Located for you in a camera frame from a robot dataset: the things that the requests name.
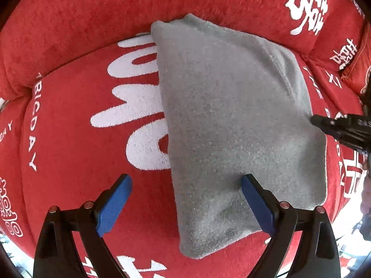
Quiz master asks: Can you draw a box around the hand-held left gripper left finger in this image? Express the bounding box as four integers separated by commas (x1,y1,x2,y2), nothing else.
33,174,133,278

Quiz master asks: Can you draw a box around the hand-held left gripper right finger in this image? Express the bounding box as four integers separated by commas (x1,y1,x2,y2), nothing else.
241,174,341,278

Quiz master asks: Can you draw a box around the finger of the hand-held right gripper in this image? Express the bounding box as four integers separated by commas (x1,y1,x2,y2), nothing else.
325,131,371,156
310,114,371,135

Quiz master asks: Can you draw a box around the grey towel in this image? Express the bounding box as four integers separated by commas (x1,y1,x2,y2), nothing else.
150,13,329,259

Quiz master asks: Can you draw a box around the red throw pillow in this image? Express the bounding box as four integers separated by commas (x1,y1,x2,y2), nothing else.
341,23,371,95

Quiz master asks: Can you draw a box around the red printed sofa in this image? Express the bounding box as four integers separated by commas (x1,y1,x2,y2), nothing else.
0,0,371,278

